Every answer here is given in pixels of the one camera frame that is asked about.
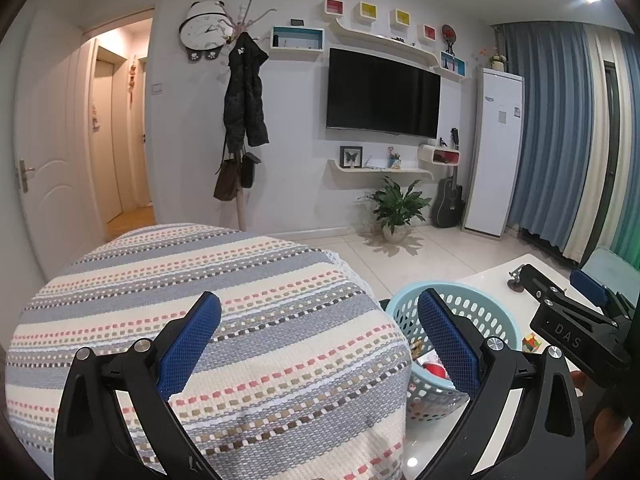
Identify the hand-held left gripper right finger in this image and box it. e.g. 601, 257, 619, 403
415, 286, 586, 480

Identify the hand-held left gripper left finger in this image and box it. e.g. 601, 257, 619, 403
52, 291, 223, 480

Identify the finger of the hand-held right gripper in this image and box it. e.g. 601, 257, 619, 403
570, 268, 640, 336
519, 264, 601, 328

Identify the light blue plastic basket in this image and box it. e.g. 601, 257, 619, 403
387, 281, 523, 423

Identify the person's right hand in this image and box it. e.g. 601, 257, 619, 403
569, 369, 632, 461

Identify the teal chair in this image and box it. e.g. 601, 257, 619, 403
582, 247, 640, 306

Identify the striped woven blanket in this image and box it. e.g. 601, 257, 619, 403
2, 223, 413, 480

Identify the black acoustic guitar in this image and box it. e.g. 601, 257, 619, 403
431, 165, 465, 228

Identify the white standing air conditioner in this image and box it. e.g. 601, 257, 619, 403
461, 69, 525, 237

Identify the potted green plant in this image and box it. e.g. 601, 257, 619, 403
357, 177, 432, 245

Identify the white coat rack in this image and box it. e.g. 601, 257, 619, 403
220, 0, 278, 231

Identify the blue white curtain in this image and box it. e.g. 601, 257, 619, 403
492, 22, 640, 267

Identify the red white box shelf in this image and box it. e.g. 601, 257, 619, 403
417, 143, 461, 167

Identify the brown hanging bag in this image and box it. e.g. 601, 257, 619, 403
213, 157, 240, 202

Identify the white curved lower shelf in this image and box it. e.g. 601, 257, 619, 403
327, 157, 436, 182

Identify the white curved shelf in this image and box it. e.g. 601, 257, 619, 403
327, 157, 436, 182
327, 15, 471, 81

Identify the black hanging bag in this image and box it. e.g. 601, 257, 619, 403
240, 152, 262, 190

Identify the hallway inner door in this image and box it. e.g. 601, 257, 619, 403
95, 45, 124, 226

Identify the flower pot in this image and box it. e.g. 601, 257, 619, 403
482, 47, 508, 71

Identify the dark hanging coat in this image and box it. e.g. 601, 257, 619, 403
223, 31, 270, 153

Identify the white door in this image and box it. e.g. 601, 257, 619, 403
15, 7, 116, 271

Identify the white curved upper shelf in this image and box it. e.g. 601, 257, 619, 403
327, 15, 471, 81

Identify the silver door handle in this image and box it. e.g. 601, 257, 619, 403
15, 159, 37, 192

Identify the blue pink wall box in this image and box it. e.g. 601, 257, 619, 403
440, 51, 467, 77

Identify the black wall television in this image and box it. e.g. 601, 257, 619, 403
326, 47, 442, 139

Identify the panda wall clock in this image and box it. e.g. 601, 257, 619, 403
179, 0, 233, 63

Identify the long blue-lined wall box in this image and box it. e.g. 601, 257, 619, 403
270, 26, 325, 53

